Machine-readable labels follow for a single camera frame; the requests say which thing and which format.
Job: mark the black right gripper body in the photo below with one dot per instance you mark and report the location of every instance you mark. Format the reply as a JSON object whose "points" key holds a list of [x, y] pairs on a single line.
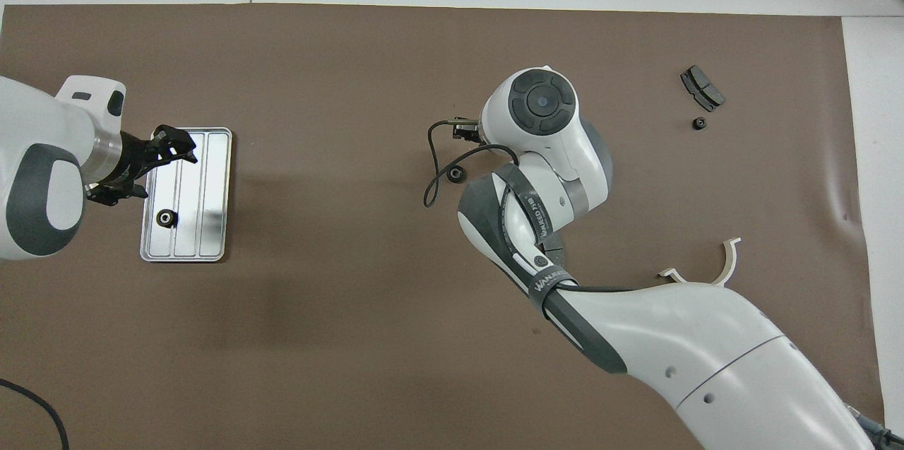
{"points": [[467, 130]]}

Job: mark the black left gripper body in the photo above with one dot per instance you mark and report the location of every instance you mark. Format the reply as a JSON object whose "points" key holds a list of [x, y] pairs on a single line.
{"points": [[131, 160]]}

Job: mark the small black bearing gear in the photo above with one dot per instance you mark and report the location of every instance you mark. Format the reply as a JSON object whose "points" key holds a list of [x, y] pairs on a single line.
{"points": [[699, 123]]}

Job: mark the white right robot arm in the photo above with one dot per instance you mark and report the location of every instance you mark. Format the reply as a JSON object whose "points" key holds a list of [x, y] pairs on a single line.
{"points": [[706, 351]]}

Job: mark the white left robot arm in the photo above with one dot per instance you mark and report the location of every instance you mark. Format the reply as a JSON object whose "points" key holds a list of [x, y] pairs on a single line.
{"points": [[42, 125]]}

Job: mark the silver metal tray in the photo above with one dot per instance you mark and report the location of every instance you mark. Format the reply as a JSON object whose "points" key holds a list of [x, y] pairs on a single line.
{"points": [[212, 224]]}

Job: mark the short grey brake pad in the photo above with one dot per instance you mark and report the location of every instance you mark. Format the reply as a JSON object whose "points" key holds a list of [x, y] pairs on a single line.
{"points": [[703, 88]]}

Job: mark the brown table mat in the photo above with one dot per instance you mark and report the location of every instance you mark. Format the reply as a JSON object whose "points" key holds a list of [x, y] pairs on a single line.
{"points": [[318, 365]]}

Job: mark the white semicircular plastic clamp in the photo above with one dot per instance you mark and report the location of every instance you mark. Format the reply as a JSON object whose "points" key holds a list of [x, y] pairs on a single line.
{"points": [[731, 263]]}

